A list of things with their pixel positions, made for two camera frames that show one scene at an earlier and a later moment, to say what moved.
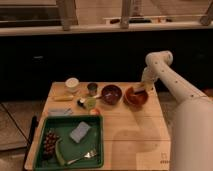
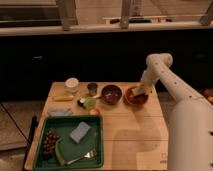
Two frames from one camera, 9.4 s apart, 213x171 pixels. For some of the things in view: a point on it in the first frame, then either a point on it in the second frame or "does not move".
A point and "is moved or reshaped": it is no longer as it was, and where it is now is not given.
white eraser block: (139, 89) is moved or reshaped
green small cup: (91, 102) does not move
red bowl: (135, 99) does not move
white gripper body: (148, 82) does not move
